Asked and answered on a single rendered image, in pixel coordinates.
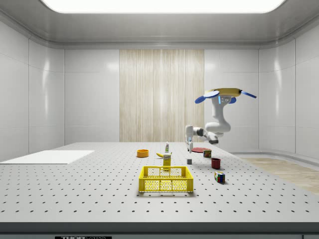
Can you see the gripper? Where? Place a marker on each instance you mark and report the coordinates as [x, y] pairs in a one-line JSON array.
[[190, 146]]

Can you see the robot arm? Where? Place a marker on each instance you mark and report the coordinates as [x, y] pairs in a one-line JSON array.
[[219, 117]]

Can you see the red plate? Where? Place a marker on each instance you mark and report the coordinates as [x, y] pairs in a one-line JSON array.
[[199, 150]]

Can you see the grey cube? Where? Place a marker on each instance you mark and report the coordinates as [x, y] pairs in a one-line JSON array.
[[189, 161]]

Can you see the flat-sided can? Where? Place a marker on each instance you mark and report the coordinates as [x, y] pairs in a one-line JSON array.
[[207, 154]]

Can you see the small white bottle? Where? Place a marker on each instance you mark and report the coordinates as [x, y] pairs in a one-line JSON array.
[[167, 148]]

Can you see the white and yellow carton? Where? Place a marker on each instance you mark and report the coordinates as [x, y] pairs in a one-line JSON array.
[[167, 160]]

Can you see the banana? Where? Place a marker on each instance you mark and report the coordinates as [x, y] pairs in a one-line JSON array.
[[160, 155]]

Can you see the red mug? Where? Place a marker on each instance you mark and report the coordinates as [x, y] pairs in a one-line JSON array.
[[215, 163]]

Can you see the puzzle cube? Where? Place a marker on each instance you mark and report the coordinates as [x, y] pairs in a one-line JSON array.
[[219, 177]]

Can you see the yellow basket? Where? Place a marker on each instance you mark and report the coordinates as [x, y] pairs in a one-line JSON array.
[[165, 185]]

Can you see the yellow bowl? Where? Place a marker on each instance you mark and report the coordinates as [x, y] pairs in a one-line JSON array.
[[142, 154]]

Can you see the white board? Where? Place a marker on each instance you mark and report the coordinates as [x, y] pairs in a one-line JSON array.
[[47, 156]]

